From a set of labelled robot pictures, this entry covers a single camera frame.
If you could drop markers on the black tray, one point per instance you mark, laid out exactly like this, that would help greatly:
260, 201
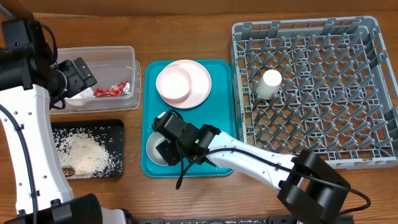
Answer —
112, 128

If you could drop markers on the pink small bowl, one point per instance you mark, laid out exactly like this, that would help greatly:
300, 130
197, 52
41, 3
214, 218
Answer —
173, 83

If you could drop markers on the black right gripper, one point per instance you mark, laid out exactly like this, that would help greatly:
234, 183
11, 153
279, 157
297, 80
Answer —
171, 158

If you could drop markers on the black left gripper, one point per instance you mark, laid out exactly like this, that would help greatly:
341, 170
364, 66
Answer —
78, 83

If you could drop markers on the teal plastic tray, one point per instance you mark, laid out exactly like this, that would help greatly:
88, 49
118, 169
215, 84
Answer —
217, 110

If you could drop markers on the metal bowl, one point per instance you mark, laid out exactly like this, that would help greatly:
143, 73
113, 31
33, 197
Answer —
153, 141

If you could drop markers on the rice pile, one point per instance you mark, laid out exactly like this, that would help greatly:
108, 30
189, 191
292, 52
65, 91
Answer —
87, 153

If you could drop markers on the red snack wrapper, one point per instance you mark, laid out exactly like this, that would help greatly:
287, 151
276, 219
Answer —
119, 89

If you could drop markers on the pink plate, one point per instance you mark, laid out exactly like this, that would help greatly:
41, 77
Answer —
201, 84

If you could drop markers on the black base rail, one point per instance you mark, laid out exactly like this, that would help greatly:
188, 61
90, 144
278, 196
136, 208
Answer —
273, 219

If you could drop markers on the white paper cup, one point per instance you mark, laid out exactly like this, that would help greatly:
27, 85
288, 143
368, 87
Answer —
268, 85

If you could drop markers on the grey dishwasher rack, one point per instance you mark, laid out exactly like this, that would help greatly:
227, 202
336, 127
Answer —
338, 96

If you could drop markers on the clear plastic bin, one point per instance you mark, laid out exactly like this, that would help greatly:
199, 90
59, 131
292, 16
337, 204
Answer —
109, 65

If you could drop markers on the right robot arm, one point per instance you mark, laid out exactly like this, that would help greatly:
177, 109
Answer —
310, 189

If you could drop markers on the brown food piece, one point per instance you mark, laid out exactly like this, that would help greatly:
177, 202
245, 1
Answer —
68, 171

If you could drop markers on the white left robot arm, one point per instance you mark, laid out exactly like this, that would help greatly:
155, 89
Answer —
32, 83

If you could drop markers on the white tissue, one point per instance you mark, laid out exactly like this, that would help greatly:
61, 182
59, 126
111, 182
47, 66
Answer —
82, 98

